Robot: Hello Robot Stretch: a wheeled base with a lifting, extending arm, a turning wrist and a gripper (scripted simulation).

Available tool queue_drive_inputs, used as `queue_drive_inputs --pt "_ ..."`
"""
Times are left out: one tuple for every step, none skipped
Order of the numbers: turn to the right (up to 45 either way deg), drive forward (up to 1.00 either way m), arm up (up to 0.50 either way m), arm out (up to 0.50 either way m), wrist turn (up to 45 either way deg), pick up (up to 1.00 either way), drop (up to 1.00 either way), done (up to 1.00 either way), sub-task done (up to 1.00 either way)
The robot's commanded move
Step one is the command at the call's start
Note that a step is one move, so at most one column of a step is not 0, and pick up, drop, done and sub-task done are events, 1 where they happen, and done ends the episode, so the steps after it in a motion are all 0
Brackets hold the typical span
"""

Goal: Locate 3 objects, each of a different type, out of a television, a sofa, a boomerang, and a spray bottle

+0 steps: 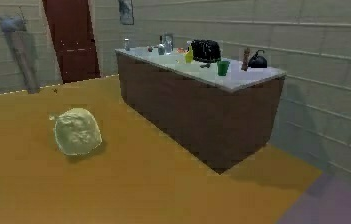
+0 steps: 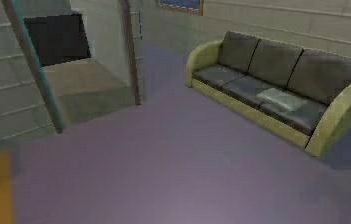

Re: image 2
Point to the olive sofa with grey cushions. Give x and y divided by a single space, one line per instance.
273 66

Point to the pale grey-green pillow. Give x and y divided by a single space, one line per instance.
281 99

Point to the framed blue wall picture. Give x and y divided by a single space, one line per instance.
179 4

